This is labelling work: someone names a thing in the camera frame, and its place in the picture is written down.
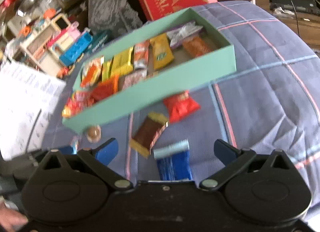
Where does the red Skittles candy bag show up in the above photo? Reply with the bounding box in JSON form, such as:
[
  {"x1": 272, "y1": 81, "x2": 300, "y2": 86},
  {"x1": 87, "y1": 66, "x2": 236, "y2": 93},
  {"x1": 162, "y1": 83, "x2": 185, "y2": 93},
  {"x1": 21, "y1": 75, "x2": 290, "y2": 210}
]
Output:
[{"x1": 61, "y1": 91, "x2": 95, "y2": 118}]

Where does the orange wafer packet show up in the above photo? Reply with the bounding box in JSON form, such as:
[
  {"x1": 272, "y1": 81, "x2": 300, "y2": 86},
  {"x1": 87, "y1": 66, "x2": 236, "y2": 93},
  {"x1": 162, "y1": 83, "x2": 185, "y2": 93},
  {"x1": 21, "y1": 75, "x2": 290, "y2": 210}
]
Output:
[{"x1": 91, "y1": 75, "x2": 119, "y2": 102}]

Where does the orange white noodle snack bag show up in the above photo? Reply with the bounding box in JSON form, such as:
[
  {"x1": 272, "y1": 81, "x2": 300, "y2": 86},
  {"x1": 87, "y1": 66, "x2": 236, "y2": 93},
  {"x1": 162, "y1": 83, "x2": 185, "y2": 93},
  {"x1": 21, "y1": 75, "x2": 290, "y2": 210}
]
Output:
[{"x1": 80, "y1": 56, "x2": 105, "y2": 88}]

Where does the white pink Winsun packet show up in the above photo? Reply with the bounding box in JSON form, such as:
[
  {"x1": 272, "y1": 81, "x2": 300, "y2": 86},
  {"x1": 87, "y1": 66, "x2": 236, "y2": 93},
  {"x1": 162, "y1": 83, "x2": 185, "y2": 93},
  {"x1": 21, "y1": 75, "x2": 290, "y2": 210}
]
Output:
[{"x1": 121, "y1": 69, "x2": 148, "y2": 90}]

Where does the yellow-green candy wrapper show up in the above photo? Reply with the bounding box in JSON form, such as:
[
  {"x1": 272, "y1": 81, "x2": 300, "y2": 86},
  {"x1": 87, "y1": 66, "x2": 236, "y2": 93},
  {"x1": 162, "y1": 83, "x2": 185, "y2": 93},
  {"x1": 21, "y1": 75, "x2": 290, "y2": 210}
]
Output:
[{"x1": 101, "y1": 59, "x2": 113, "y2": 82}]

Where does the yellow embossed snack packet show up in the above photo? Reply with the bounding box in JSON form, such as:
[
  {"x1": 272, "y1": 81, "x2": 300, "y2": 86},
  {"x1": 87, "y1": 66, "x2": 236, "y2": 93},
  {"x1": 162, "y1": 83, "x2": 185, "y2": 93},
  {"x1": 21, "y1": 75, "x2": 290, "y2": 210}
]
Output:
[{"x1": 110, "y1": 46, "x2": 133, "y2": 77}]

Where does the orange red sausage snack pouch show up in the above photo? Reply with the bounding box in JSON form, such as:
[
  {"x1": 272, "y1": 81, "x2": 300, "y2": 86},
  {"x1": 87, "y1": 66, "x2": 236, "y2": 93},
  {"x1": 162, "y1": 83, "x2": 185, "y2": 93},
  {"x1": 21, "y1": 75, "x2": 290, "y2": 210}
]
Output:
[{"x1": 133, "y1": 40, "x2": 150, "y2": 70}]

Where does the orange clear-wrapped cake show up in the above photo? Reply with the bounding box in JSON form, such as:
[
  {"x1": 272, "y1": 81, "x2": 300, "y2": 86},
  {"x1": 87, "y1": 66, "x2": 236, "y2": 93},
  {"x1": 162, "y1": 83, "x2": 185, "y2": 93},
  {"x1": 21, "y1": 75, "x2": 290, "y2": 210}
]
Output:
[{"x1": 182, "y1": 36, "x2": 213, "y2": 58}]

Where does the yellow green-logo snack bar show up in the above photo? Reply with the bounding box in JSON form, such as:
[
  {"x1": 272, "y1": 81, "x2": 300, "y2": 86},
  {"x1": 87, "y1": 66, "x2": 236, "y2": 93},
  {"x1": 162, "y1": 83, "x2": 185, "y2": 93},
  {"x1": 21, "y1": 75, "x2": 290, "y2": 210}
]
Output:
[{"x1": 150, "y1": 33, "x2": 174, "y2": 71}]

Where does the silver purple snack packet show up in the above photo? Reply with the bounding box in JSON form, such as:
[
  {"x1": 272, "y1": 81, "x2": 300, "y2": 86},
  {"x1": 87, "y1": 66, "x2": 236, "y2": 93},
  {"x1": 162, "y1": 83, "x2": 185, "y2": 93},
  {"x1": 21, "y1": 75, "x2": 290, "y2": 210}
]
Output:
[{"x1": 166, "y1": 20, "x2": 203, "y2": 49}]

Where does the person's left hand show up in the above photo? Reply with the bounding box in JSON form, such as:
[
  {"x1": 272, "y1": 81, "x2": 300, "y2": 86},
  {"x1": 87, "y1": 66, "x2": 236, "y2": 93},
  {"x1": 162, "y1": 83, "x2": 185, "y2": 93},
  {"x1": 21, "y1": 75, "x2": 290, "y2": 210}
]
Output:
[{"x1": 0, "y1": 202, "x2": 28, "y2": 232}]

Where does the chocolate pudding cup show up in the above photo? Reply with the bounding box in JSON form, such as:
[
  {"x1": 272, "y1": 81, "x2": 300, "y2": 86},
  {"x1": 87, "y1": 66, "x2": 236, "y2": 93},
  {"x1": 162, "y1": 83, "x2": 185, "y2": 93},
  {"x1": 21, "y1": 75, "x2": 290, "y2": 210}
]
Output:
[{"x1": 86, "y1": 125, "x2": 101, "y2": 143}]

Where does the pink blue candy wrapper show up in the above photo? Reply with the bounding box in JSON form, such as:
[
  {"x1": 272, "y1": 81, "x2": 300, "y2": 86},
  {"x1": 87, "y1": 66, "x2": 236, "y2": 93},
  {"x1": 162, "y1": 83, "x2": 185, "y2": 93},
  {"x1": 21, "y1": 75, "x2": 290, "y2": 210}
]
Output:
[{"x1": 70, "y1": 136, "x2": 80, "y2": 155}]

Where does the blue snack bar wrapper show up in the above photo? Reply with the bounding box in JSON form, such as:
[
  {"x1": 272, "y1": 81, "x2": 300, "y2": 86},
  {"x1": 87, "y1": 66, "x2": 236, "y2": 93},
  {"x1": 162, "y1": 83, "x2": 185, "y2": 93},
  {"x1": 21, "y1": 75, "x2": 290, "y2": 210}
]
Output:
[{"x1": 153, "y1": 139, "x2": 193, "y2": 181}]

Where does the brown gold chocolate packet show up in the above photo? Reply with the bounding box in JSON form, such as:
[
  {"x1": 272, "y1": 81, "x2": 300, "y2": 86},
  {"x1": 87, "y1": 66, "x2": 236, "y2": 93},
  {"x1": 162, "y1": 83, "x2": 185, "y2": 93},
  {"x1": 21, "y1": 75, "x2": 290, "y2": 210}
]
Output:
[{"x1": 130, "y1": 112, "x2": 169, "y2": 158}]

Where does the blue plaid quilt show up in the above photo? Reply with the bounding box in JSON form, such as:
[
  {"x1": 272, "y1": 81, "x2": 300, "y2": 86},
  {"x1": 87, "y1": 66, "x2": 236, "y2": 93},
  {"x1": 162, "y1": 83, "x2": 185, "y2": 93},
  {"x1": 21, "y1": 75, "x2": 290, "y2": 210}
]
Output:
[{"x1": 42, "y1": 0, "x2": 320, "y2": 225}]

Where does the red small snack packet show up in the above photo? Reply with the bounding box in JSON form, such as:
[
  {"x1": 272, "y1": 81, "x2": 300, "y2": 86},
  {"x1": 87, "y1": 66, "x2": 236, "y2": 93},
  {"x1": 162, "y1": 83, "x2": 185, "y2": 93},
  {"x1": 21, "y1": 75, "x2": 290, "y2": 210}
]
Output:
[{"x1": 163, "y1": 90, "x2": 201, "y2": 123}]

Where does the white printed instruction sheet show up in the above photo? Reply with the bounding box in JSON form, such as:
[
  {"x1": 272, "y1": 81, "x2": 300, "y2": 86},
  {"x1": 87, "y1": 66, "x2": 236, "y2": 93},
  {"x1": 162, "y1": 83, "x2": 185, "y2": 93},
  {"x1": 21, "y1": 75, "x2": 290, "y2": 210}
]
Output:
[{"x1": 1, "y1": 62, "x2": 66, "y2": 161}]

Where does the blue toy tray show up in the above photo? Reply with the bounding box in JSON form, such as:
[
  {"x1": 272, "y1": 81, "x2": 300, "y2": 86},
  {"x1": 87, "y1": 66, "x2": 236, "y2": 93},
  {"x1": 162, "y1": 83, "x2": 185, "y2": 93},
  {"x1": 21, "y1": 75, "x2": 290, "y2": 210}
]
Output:
[{"x1": 59, "y1": 28, "x2": 93, "y2": 66}]

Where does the green cardboard box tray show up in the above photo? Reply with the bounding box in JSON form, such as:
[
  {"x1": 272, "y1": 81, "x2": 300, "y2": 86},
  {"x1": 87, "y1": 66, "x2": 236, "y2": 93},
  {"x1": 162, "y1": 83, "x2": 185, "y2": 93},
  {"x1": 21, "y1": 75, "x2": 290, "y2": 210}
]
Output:
[{"x1": 62, "y1": 7, "x2": 236, "y2": 133}]

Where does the teal Home Kitchen box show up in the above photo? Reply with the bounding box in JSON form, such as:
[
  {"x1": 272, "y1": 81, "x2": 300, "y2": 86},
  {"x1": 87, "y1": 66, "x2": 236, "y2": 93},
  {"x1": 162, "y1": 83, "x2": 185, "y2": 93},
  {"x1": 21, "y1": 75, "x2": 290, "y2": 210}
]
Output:
[{"x1": 84, "y1": 30, "x2": 113, "y2": 54}]

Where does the toy kitchen playset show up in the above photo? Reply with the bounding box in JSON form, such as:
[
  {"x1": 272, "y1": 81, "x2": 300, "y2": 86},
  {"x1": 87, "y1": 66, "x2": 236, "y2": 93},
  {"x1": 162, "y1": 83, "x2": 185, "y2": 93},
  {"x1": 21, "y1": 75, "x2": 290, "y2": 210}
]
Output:
[{"x1": 4, "y1": 9, "x2": 81, "y2": 77}]

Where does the grey lace cloth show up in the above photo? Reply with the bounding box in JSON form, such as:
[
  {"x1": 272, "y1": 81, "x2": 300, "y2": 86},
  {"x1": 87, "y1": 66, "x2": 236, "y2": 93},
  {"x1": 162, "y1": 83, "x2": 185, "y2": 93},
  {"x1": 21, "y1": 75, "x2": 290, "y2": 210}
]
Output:
[{"x1": 88, "y1": 0, "x2": 143, "y2": 38}]

